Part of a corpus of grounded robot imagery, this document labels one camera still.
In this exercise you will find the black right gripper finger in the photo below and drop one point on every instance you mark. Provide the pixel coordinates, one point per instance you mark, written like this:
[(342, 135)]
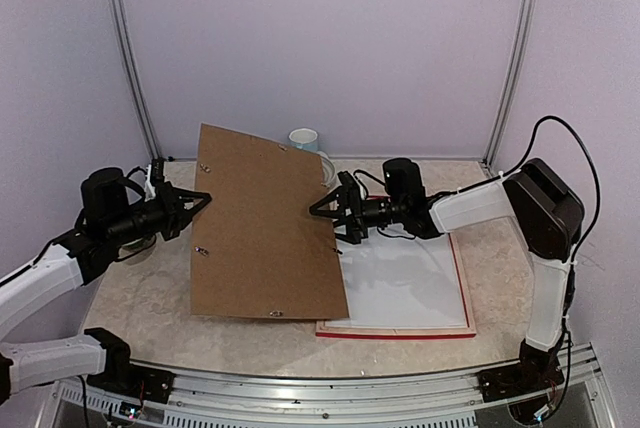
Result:
[(330, 206), (347, 231)]

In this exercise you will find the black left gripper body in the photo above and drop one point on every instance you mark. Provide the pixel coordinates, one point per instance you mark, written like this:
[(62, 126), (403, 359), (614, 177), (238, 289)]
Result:
[(132, 226)]

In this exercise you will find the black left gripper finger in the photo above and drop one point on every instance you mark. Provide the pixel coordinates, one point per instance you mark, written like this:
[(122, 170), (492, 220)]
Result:
[(175, 224), (188, 201)]

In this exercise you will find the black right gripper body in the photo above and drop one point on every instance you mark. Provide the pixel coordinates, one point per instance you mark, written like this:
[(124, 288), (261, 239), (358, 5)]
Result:
[(371, 215)]

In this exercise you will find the cat photo print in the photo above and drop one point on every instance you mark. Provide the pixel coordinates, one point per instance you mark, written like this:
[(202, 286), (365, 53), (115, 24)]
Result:
[(405, 283)]

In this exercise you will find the brown cardboard backing board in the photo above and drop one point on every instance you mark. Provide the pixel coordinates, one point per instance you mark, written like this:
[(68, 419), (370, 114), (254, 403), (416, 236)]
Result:
[(257, 253)]

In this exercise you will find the red wooden picture frame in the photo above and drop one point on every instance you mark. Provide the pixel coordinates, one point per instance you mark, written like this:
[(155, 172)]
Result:
[(395, 333)]

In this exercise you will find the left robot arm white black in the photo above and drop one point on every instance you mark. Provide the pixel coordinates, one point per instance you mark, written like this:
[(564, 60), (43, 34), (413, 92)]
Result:
[(116, 212)]

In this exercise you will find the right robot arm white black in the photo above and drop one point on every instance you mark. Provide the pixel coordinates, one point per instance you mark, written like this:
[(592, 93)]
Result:
[(548, 214)]

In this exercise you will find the striped ceramic plate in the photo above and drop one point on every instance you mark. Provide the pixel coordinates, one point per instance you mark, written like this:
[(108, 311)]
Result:
[(329, 171)]

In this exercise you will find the small green ceramic bowl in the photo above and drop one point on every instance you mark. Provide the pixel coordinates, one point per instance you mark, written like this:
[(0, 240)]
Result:
[(139, 244)]

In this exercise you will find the light blue ceramic mug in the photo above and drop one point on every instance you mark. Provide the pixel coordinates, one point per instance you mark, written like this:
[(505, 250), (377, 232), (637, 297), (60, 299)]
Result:
[(305, 139)]

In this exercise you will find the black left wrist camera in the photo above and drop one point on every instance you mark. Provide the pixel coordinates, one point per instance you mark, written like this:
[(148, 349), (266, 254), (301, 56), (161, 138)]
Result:
[(154, 182)]

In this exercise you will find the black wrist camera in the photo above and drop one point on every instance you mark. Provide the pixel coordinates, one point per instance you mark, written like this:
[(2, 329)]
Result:
[(154, 182), (403, 182)]

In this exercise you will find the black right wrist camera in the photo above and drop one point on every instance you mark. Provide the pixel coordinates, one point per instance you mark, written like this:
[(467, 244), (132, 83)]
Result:
[(403, 182)]

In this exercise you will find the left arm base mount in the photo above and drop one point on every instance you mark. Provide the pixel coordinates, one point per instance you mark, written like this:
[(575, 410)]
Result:
[(145, 384)]

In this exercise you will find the aluminium front rail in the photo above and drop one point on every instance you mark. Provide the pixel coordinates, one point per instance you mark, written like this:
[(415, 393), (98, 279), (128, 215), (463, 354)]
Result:
[(452, 398)]

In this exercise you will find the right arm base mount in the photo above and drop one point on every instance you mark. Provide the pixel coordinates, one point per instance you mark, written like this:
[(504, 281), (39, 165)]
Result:
[(534, 371)]

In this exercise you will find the left aluminium corner post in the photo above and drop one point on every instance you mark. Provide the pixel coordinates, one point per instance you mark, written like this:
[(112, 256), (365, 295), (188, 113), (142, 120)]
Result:
[(119, 18)]

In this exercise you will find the aluminium corner post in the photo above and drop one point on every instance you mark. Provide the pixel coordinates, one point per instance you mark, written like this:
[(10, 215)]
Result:
[(518, 51), (119, 18)]

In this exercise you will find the right aluminium corner post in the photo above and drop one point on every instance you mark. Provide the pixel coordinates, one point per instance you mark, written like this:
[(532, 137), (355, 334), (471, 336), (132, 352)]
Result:
[(518, 51)]

